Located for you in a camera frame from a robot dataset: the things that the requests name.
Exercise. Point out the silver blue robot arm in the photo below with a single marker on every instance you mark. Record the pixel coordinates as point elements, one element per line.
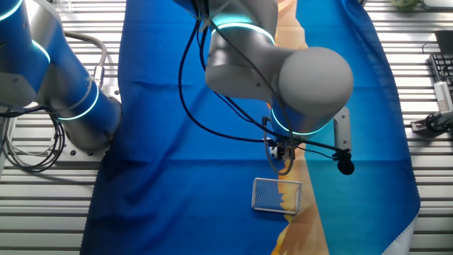
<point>247,63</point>

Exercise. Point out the green object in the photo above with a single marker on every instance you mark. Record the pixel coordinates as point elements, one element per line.
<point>405,4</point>

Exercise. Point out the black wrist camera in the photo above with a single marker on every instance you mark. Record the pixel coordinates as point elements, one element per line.
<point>345,164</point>

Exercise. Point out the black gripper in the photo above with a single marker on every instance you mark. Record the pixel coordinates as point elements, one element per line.
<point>285,143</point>

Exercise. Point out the black keyboard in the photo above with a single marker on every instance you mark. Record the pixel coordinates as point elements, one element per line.
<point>442,65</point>

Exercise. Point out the blue printed mountain cloth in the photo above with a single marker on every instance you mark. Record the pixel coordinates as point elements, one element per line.
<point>177,141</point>

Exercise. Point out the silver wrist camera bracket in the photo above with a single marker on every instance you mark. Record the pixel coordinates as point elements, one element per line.
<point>342,129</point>

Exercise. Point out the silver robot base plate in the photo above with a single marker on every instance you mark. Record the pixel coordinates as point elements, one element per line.
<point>81,156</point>

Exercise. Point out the dark grey box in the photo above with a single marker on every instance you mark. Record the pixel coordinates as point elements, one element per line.
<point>444,42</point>

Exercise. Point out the silver fixed depth camera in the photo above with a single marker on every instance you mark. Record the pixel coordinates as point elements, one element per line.
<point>442,97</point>

